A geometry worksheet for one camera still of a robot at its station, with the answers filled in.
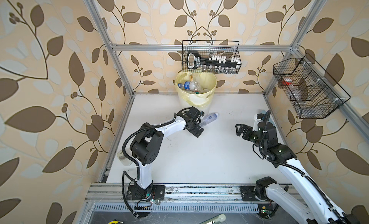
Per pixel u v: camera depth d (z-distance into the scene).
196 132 0.85
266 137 0.55
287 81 0.81
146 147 0.50
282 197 0.56
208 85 1.00
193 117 0.74
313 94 0.72
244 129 0.69
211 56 0.81
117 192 0.76
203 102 0.87
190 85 0.88
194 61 0.84
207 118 1.04
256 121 0.68
